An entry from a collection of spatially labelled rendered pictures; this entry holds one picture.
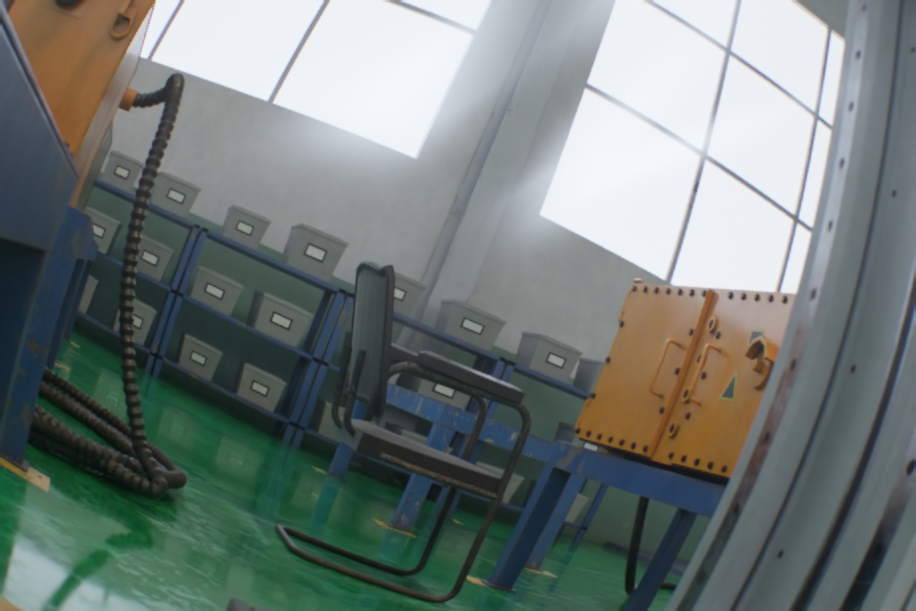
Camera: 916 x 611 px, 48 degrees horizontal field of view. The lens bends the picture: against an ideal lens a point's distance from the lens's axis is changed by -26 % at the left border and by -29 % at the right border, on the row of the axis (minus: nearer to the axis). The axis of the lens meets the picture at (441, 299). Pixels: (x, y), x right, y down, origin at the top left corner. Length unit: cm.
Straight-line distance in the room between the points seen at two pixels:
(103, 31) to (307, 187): 684
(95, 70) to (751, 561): 235
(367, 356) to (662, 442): 95
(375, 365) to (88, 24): 147
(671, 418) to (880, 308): 308
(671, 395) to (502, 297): 609
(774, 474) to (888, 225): 24
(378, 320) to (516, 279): 645
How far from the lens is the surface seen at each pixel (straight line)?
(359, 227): 976
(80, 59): 299
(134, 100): 380
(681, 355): 406
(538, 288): 1012
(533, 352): 908
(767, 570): 96
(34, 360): 265
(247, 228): 865
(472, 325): 889
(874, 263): 99
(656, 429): 401
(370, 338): 368
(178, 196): 857
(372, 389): 365
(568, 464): 462
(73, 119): 296
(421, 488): 588
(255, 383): 868
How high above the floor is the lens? 55
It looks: 5 degrees up
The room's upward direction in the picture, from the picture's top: 22 degrees clockwise
